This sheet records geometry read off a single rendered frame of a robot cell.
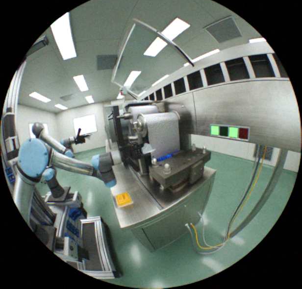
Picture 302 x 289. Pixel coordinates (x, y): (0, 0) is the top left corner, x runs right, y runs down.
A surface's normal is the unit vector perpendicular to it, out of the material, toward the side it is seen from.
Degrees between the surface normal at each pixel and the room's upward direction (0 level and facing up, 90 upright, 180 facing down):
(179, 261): 0
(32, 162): 85
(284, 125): 90
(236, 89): 90
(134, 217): 0
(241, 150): 90
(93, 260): 0
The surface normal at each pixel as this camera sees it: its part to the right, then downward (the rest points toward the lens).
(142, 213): -0.13, -0.97
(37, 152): 0.91, -0.10
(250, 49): -0.88, 0.21
